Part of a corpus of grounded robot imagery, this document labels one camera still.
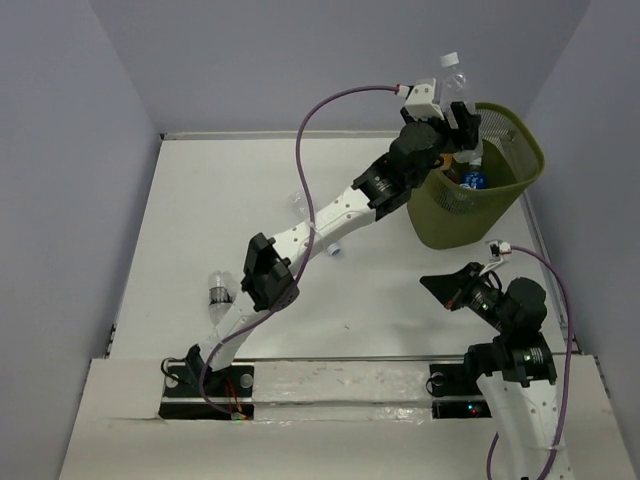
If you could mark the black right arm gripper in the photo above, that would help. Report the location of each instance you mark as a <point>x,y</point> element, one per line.
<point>448,287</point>

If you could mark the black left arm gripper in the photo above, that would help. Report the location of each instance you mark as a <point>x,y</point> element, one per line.
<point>467,123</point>

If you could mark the yellow label drink bottle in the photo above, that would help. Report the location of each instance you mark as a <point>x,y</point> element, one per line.
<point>447,161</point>

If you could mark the clear crushed bottle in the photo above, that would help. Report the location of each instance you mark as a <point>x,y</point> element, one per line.
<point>460,111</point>

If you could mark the blue label bottle white cap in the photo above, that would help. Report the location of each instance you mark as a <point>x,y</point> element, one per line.
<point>474,180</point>

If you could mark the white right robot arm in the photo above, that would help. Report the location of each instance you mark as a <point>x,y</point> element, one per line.
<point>515,372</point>

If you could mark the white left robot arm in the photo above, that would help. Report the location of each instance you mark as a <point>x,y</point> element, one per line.
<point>273,265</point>

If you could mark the green plastic waste bin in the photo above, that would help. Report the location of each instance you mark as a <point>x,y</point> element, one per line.
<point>446,215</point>

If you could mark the clear bottle black cap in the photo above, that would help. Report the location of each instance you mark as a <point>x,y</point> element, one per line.
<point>222,288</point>

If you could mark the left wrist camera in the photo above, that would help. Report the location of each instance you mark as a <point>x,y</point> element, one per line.
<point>422,100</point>

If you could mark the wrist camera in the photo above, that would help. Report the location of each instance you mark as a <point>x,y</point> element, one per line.
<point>499,250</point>
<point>422,100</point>

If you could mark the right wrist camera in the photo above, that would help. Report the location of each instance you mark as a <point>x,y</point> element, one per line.
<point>499,250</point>

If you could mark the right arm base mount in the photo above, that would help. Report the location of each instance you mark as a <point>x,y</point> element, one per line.
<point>454,385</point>

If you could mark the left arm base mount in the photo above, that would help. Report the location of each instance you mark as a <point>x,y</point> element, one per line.
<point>229,393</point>

